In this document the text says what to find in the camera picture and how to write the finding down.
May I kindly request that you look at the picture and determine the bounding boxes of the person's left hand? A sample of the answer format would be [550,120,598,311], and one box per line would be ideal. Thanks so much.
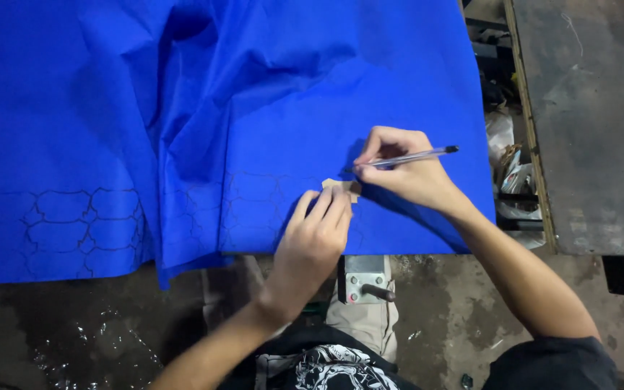
[259,186,353,320]

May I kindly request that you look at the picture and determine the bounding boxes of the person's right hand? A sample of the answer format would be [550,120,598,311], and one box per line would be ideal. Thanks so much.
[353,126,475,217]

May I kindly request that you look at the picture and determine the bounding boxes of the clear ballpoint pen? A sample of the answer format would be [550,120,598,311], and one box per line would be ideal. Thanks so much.
[344,145,459,174]

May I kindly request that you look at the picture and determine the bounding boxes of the small cardboard template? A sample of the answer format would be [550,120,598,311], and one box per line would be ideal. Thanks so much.
[322,178,363,204]

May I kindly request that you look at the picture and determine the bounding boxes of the person's beige trousers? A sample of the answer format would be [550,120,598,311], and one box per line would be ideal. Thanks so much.
[325,271,399,364]

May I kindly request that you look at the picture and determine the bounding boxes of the heap of bags and clutter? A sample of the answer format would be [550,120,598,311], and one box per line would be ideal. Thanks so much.
[463,0,547,250]

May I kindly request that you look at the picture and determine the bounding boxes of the person's black printed shirt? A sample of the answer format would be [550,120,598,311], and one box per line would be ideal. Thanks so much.
[220,324,619,390]

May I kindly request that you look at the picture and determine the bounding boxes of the blue fabric sheet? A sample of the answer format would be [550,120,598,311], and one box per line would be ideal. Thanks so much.
[0,0,496,290]

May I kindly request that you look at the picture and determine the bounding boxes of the wooden workbench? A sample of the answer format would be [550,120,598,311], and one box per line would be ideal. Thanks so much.
[504,0,624,256]

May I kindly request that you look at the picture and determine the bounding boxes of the metal table bracket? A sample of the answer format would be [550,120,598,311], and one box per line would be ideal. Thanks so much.
[338,255,397,305]

